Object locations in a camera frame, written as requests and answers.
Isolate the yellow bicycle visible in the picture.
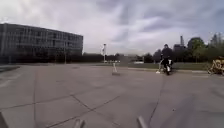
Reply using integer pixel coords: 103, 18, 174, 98
206, 56, 224, 76

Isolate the robot's own part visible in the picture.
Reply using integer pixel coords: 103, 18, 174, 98
136, 115, 150, 128
73, 119, 86, 128

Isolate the grey paved plaza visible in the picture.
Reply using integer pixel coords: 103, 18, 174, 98
0, 63, 224, 128

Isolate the pale lamp pole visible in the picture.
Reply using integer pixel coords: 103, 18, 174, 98
102, 43, 108, 64

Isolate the distant tower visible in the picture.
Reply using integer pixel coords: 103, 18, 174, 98
179, 35, 185, 46

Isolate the row of trees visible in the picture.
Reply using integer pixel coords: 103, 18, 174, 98
133, 32, 224, 64

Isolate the large dark multi-storey building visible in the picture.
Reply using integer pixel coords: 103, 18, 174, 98
0, 22, 84, 65

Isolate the small pale marker post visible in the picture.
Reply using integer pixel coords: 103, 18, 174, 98
111, 62, 121, 76

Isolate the motorbike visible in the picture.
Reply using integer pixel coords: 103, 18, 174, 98
161, 59, 174, 76

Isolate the grass strip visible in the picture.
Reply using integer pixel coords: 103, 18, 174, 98
96, 61, 214, 72

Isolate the person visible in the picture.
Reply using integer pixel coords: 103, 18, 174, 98
159, 43, 174, 69

